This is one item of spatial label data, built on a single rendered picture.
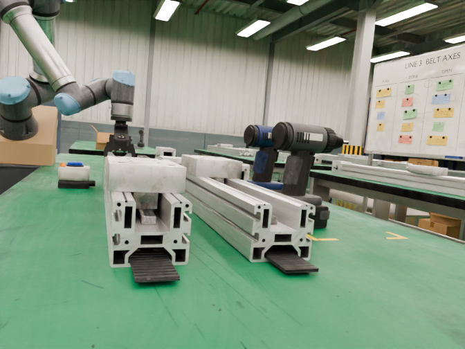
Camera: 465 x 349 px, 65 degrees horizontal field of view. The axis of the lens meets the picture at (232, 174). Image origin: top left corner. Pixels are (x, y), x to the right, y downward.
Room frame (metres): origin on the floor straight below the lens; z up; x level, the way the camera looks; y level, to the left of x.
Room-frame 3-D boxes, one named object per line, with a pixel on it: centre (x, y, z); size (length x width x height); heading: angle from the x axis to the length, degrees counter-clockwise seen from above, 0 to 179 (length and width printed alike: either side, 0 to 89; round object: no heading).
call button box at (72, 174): (1.06, 0.45, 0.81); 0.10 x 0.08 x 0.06; 110
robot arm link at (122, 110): (1.27, 0.40, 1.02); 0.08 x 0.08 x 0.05
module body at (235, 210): (0.90, 0.06, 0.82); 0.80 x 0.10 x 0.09; 20
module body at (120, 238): (0.84, 0.24, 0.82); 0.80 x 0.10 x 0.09; 20
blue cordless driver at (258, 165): (1.02, -0.12, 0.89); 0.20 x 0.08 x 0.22; 119
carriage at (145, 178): (0.60, 0.15, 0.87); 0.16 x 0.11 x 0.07; 20
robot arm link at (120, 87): (1.27, 0.40, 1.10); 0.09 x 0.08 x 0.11; 54
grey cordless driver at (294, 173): (0.80, -0.17, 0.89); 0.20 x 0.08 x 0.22; 119
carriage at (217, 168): (0.90, 0.06, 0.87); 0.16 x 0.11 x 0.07; 20
